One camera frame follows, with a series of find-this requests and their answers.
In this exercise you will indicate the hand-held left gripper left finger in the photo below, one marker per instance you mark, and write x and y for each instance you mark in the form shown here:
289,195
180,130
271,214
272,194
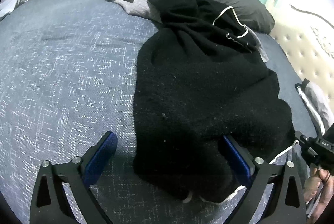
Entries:
100,158

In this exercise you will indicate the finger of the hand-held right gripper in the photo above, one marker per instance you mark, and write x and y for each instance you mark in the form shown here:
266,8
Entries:
304,140

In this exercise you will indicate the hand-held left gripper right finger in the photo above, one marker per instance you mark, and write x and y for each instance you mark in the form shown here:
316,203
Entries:
234,158

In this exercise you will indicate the black knit sweater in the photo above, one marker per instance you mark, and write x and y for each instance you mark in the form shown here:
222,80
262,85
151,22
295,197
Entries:
195,96

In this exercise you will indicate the person's right hand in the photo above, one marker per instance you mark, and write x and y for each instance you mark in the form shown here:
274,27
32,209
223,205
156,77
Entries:
326,187

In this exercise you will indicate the grey folded garment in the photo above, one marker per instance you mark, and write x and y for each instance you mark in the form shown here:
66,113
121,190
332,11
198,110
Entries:
318,101

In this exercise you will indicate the black folded garment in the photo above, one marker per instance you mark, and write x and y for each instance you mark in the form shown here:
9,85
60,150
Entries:
304,83

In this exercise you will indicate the cream tufted headboard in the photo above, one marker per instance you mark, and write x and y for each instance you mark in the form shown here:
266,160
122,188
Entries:
300,44

